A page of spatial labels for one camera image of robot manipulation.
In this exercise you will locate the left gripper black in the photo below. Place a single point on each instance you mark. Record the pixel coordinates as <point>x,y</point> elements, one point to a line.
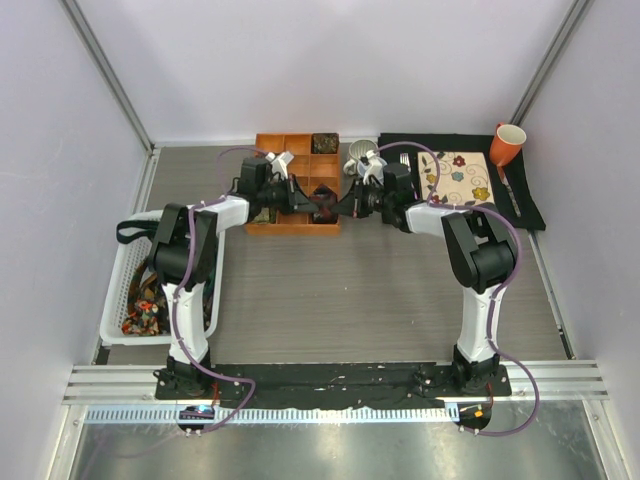
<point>296,200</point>

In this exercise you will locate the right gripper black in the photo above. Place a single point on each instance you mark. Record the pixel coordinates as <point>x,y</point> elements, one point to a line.
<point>353,204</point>

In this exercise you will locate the dark red patterned tie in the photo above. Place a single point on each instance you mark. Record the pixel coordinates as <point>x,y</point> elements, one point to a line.
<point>324,198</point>

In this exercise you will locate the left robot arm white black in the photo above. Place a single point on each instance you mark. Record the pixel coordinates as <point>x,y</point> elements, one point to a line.
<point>185,251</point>

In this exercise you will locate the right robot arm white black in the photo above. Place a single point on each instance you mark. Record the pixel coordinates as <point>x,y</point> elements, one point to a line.
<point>482,251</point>

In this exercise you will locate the pile of patterned ties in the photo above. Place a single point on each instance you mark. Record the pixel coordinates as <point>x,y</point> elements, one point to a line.
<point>147,306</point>

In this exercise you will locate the orange compartment tray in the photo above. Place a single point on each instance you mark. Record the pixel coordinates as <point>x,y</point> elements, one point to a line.
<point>312,170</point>

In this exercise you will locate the rolled olive green tie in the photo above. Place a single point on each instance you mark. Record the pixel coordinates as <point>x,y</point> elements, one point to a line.
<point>266,216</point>

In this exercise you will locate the pale blue mug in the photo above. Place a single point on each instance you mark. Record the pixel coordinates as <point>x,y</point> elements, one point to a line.
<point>371,168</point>

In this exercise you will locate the grey ribbed mug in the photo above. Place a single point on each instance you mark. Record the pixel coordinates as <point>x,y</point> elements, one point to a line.
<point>355,151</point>

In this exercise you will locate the rolled dark tie top right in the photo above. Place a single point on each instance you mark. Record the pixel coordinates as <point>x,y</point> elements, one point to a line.
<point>325,143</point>

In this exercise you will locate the silver fork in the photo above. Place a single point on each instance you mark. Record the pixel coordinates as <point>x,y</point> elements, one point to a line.
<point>405,160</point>

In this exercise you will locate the floral square plate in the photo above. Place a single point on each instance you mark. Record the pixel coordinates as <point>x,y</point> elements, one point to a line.
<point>464,179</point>

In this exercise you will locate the black cloth placemat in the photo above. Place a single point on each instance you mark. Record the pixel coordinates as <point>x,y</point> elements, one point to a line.
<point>425,170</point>

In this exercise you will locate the orange mug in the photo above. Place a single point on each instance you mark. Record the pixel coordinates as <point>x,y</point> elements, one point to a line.
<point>506,144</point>

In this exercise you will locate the white plastic basket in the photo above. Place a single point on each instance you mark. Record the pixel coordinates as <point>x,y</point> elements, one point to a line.
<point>128,258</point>

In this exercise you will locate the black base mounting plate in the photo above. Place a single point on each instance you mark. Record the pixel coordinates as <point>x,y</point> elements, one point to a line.
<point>328,386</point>

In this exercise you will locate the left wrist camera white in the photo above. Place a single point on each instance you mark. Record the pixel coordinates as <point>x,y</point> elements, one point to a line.
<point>279,163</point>

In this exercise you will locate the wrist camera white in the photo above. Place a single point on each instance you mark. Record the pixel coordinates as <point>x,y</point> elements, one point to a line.
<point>370,154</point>
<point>279,163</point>

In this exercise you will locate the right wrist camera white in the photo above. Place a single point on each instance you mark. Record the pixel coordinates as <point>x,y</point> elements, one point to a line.
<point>370,154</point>

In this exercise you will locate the patterned handle knife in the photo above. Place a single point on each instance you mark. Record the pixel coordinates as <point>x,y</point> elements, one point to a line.
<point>505,182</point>

